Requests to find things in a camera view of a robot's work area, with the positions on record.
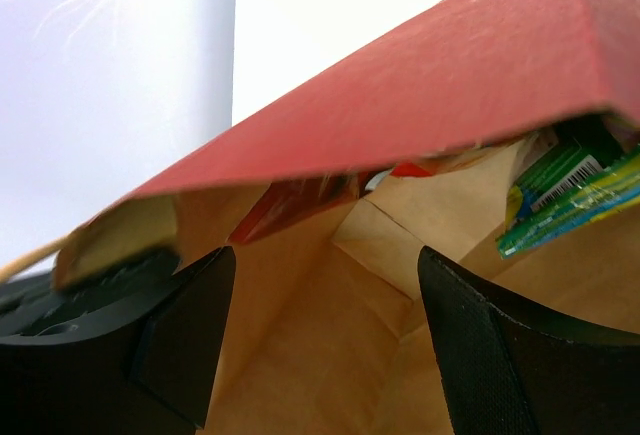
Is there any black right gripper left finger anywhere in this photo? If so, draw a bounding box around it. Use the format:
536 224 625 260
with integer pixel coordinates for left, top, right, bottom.
1 247 235 434

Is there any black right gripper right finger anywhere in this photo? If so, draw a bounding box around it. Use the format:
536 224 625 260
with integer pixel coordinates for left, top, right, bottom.
417 246 639 434

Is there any red brown paper bag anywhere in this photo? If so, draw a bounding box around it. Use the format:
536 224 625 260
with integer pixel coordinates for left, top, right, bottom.
0 0 640 435

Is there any red Doritos chip bag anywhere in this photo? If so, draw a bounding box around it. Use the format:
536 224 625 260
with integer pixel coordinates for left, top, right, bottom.
229 160 437 244

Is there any small green candy packet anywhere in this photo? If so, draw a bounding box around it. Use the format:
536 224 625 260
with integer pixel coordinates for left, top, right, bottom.
514 128 623 204

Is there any green yellow candy packet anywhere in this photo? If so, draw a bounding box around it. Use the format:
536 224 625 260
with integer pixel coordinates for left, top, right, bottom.
496 147 639 258

